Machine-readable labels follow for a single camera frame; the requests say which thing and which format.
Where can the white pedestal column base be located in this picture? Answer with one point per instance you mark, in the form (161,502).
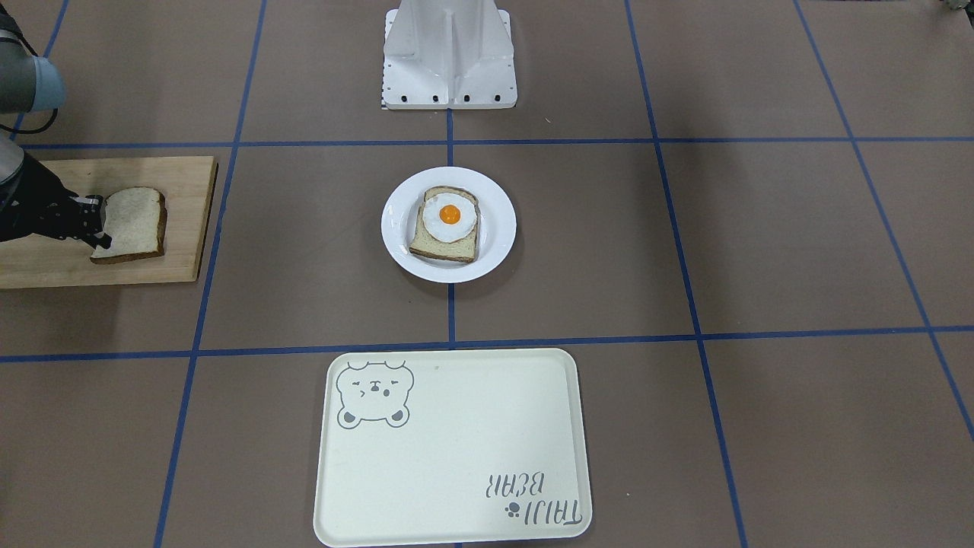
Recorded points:
(448,55)

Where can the cream bear serving tray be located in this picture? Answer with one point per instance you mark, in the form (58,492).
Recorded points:
(452,446)

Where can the white round plate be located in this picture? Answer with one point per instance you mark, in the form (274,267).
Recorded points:
(497,224)

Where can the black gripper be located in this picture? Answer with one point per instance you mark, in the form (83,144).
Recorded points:
(29,199)

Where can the white bread slice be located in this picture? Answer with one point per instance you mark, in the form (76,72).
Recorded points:
(135,220)

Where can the bread slice with fried egg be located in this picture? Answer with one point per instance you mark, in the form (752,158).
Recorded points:
(447,226)

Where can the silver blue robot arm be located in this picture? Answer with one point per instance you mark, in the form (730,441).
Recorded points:
(29,83)

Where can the wooden cutting board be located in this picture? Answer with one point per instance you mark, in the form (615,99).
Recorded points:
(187,184)

